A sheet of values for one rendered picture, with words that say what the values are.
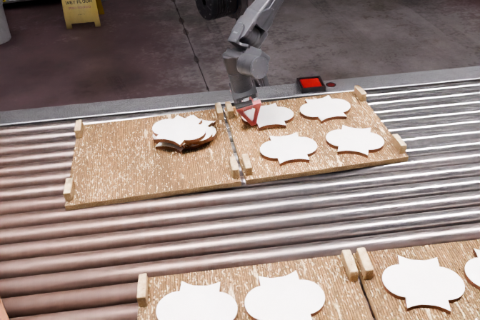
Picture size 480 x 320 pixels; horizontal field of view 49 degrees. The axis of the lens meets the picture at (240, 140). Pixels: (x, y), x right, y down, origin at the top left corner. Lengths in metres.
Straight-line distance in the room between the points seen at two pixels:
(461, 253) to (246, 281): 0.42
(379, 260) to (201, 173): 0.47
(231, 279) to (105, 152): 0.55
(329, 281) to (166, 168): 0.51
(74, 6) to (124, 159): 3.61
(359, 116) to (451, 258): 0.54
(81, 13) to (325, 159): 3.82
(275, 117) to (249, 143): 0.13
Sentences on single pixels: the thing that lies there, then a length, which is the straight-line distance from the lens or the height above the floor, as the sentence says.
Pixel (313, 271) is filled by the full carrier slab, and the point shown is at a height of 0.94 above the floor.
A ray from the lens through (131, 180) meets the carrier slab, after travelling 1.29.
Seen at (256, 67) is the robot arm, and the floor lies 1.14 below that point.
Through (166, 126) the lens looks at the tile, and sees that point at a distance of 1.38.
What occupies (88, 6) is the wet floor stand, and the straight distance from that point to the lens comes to 4.88.
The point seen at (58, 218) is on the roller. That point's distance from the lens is 1.27.
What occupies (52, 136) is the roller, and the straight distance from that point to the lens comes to 1.57.
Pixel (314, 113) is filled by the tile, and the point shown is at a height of 0.95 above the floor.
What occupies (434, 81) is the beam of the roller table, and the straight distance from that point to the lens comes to 1.76.
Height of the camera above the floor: 1.71
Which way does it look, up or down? 34 degrees down
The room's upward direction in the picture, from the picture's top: 3 degrees counter-clockwise
